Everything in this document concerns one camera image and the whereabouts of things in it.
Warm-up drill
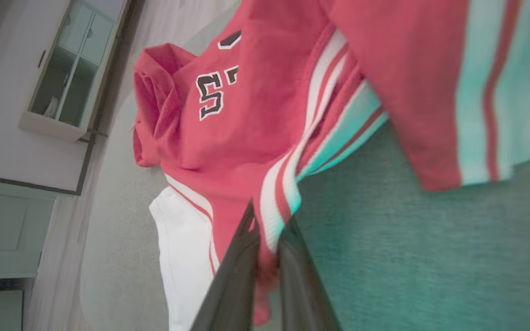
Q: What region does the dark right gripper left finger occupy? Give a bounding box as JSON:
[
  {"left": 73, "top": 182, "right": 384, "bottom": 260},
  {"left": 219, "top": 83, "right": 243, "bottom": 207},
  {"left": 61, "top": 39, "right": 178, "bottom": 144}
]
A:
[{"left": 190, "top": 200, "right": 261, "bottom": 331}]

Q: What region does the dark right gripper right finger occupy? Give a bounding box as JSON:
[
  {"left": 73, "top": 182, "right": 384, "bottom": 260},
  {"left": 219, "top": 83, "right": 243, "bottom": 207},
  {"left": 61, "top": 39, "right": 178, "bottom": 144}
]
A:
[{"left": 278, "top": 217, "right": 341, "bottom": 331}]

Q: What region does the red Bulls 23 jersey shirt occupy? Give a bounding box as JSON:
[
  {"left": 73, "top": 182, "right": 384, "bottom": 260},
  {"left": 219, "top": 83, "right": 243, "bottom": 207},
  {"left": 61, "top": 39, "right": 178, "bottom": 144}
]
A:
[{"left": 132, "top": 0, "right": 339, "bottom": 331}]

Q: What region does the red and white jersey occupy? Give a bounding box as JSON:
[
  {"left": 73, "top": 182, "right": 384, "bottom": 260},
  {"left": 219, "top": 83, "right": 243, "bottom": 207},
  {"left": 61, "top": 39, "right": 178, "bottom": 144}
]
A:
[{"left": 252, "top": 0, "right": 530, "bottom": 325}]

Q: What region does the pale green cabinet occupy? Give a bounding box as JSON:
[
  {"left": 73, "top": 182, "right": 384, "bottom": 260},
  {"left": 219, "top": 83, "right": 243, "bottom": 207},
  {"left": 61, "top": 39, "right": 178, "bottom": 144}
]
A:
[{"left": 0, "top": 177, "right": 58, "bottom": 280}]

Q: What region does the white shelf cabinet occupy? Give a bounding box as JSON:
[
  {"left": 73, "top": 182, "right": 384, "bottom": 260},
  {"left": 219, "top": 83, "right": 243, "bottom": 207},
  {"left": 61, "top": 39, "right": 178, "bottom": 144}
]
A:
[{"left": 19, "top": 0, "right": 130, "bottom": 142}]

